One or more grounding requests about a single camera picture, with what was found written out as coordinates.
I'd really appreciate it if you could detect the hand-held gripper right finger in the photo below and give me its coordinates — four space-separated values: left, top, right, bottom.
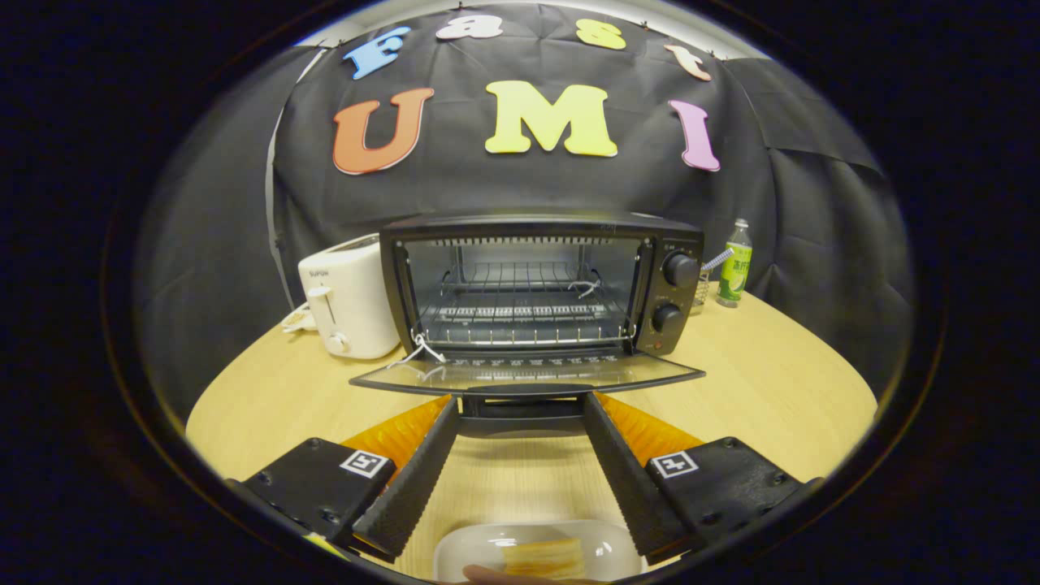
583 392 817 567

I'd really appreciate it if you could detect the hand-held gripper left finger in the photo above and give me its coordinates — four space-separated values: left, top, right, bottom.
232 396 462 563

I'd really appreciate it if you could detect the golden bread roll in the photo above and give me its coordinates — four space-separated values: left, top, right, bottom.
500 536 586 579

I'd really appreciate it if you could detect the black toaster oven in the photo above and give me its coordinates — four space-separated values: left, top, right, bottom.
349 213 706 440

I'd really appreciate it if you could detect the white pop-up toaster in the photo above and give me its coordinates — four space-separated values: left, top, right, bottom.
297 234 401 360

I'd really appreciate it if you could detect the white rectangular plate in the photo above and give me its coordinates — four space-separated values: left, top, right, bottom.
433 520 647 584

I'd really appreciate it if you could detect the green label drink bottle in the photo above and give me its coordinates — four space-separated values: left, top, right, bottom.
717 219 753 308

